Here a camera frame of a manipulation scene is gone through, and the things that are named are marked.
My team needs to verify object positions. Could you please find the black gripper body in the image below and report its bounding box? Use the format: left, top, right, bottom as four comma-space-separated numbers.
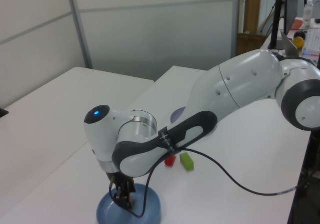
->
106, 171, 136, 192

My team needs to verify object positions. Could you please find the red block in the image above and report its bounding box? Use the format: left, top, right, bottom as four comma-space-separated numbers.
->
164, 155, 176, 167

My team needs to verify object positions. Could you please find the green block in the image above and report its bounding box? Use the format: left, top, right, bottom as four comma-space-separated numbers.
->
179, 152, 195, 171

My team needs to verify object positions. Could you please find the blue plate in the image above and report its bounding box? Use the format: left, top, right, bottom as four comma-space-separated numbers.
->
96, 183, 163, 224

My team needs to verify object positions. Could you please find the purple plate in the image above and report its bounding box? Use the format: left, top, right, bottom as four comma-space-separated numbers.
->
169, 106, 187, 124

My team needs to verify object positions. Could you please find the white adjoining table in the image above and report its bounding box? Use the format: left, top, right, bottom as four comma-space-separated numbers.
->
0, 66, 155, 224

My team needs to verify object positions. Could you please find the wooden cabinet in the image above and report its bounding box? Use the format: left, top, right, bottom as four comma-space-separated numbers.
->
236, 0, 266, 57

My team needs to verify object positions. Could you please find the black monitor stand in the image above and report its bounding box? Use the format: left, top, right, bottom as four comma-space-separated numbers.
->
267, 0, 286, 50

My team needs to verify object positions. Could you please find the yellow ball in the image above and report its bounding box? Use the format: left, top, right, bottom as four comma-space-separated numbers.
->
293, 36, 305, 49

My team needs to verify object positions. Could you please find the white keyboard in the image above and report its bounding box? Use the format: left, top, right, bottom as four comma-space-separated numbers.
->
301, 27, 320, 56

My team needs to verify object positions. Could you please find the black monitor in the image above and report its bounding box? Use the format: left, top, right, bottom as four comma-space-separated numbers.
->
284, 0, 300, 36

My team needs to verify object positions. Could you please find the clear plastic bottle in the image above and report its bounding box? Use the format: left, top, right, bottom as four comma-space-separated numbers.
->
301, 0, 315, 28

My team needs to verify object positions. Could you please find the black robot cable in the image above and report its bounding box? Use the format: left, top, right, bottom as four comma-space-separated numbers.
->
124, 146, 300, 219

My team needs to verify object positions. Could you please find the black cable strap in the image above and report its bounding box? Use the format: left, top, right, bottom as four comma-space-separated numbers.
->
158, 126, 176, 153

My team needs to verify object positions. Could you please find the grey partition post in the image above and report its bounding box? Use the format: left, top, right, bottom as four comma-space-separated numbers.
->
231, 0, 241, 57
65, 0, 94, 70

